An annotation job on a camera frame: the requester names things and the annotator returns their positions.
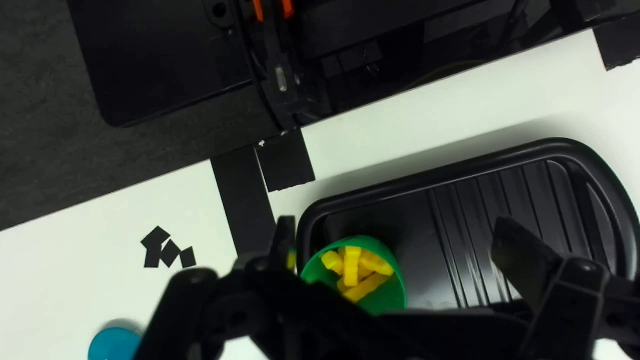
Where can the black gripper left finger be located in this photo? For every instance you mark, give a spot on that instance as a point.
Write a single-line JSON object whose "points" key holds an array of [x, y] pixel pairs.
{"points": [[198, 310]]}

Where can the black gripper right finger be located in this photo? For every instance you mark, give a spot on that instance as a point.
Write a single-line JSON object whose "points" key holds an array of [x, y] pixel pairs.
{"points": [[575, 300]]}

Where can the yellow toy fry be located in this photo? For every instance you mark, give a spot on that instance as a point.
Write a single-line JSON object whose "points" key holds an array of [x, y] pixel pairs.
{"points": [[363, 288], [332, 260], [350, 264], [377, 264]]}

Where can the green plastic cup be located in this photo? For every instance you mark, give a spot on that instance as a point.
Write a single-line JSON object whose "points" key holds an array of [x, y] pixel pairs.
{"points": [[390, 296]]}

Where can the black tape pieces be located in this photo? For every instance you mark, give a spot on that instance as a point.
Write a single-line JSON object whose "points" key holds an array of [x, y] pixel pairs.
{"points": [[163, 251]]}

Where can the blue round lid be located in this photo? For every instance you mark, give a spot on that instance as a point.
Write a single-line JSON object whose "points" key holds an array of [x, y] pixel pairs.
{"points": [[116, 341]]}

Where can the black plastic tray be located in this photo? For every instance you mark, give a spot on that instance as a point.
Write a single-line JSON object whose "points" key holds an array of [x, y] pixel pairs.
{"points": [[439, 225]]}

